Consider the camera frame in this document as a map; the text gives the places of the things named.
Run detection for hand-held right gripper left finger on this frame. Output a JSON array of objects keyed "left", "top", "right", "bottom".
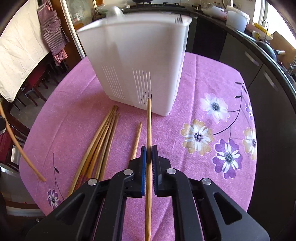
[{"left": 25, "top": 146, "right": 147, "bottom": 241}]

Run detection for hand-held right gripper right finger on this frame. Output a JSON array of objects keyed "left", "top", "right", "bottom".
[{"left": 151, "top": 145, "right": 270, "bottom": 241}]

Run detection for wooden chopstick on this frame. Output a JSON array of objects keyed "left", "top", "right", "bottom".
[
  {"left": 100, "top": 113, "right": 121, "bottom": 181},
  {"left": 81, "top": 105, "right": 119, "bottom": 183},
  {"left": 131, "top": 122, "right": 143, "bottom": 161},
  {"left": 144, "top": 98, "right": 153, "bottom": 241},
  {"left": 68, "top": 105, "right": 116, "bottom": 197},
  {"left": 0, "top": 102, "right": 46, "bottom": 182},
  {"left": 95, "top": 112, "right": 117, "bottom": 180}
]

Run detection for white plastic utensil holder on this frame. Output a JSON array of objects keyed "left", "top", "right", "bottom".
[{"left": 76, "top": 14, "right": 193, "bottom": 117}]

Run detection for pink floral tablecloth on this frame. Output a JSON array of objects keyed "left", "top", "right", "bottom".
[{"left": 20, "top": 51, "right": 258, "bottom": 241}]

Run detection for dark wooden chair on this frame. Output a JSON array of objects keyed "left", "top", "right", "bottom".
[
  {"left": 0, "top": 125, "right": 26, "bottom": 167},
  {"left": 14, "top": 62, "right": 60, "bottom": 109}
]

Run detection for kitchen base cabinets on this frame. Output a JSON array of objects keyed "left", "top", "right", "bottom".
[{"left": 185, "top": 16, "right": 296, "bottom": 167}]

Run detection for checkered apron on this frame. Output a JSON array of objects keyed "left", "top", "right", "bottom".
[{"left": 37, "top": 0, "right": 70, "bottom": 66}]

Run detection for black wok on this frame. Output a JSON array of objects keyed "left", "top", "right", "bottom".
[{"left": 255, "top": 40, "right": 287, "bottom": 62}]

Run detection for white rice cooker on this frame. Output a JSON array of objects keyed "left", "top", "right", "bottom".
[{"left": 202, "top": 3, "right": 228, "bottom": 20}]

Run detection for white plastic bucket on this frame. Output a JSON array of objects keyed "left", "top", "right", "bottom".
[{"left": 225, "top": 6, "right": 250, "bottom": 33}]

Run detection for white hanging cloth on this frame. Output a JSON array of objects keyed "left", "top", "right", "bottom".
[{"left": 0, "top": 0, "right": 52, "bottom": 102}]

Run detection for yellow tray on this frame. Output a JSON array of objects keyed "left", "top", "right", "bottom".
[{"left": 253, "top": 22, "right": 274, "bottom": 37}]

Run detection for wooden cutting board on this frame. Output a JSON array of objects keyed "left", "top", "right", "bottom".
[{"left": 270, "top": 30, "right": 296, "bottom": 67}]

